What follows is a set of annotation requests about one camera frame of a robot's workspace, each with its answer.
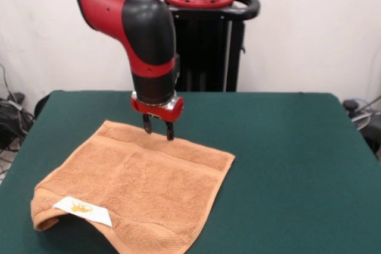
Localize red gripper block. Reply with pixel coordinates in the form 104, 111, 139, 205
130, 92, 185, 142

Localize small black oval device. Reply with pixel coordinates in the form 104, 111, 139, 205
342, 100, 360, 111

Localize orange terry towel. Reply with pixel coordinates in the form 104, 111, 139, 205
30, 120, 236, 254

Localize black cable tangle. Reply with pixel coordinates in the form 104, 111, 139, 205
0, 63, 36, 177

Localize dark green table cloth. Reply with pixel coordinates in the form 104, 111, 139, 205
0, 89, 381, 254

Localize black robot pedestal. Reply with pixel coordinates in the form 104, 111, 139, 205
139, 0, 261, 93

